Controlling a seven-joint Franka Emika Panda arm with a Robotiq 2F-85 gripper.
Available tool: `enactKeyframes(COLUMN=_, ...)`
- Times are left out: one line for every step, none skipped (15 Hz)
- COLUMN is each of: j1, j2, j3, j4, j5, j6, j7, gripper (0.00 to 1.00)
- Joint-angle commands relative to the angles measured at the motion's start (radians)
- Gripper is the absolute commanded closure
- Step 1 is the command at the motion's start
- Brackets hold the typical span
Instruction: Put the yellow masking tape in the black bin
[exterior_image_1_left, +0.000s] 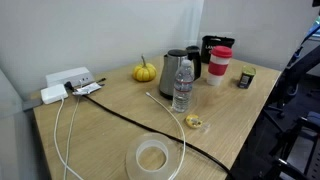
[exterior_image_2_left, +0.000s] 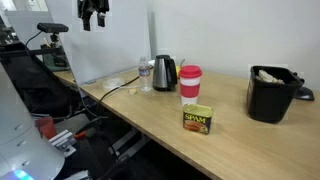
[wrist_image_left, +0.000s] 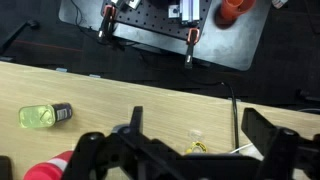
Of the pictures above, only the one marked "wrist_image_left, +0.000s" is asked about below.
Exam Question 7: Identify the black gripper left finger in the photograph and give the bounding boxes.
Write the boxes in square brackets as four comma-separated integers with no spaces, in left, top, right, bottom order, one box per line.
[129,106,143,133]

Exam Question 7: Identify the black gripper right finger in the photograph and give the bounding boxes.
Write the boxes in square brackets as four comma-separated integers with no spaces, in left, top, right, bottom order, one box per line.
[241,108,277,154]

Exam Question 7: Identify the yellow masking tape roll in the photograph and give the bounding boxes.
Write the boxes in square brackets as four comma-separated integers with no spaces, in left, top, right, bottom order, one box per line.
[185,141,208,154]

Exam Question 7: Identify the red and white travel cup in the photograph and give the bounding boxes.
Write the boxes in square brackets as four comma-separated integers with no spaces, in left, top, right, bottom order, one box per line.
[23,151,73,180]

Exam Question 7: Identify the right orange black clamp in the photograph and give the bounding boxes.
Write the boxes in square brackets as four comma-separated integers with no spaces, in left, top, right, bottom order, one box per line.
[185,28,199,69]

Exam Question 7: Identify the orange black clamp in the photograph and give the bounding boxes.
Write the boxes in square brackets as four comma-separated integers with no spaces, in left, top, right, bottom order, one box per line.
[185,28,199,69]
[98,5,116,38]

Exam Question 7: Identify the Spam can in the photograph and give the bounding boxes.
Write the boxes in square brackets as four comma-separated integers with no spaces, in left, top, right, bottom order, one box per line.
[18,103,73,128]

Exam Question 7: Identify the black perforated breadboard plate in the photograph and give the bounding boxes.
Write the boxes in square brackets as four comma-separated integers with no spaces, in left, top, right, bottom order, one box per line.
[101,0,212,42]

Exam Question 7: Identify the left orange black clamp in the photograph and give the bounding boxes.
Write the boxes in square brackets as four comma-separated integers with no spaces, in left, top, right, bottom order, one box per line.
[98,5,116,38]

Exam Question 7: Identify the orange plastic cup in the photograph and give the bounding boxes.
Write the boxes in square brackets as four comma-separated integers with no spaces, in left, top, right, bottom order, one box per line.
[220,0,256,21]

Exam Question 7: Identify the white charging cable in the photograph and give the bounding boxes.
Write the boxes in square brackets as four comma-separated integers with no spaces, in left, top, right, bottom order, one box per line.
[229,143,254,154]

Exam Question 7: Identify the black power cable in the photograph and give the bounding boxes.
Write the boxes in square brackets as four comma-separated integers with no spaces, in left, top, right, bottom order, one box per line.
[221,81,240,151]

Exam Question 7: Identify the grey metal base plate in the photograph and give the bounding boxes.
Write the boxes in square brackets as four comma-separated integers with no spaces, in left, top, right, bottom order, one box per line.
[58,0,271,71]

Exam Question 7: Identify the aluminium extrusion post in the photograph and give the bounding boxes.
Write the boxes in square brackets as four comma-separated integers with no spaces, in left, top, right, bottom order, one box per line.
[180,0,200,23]

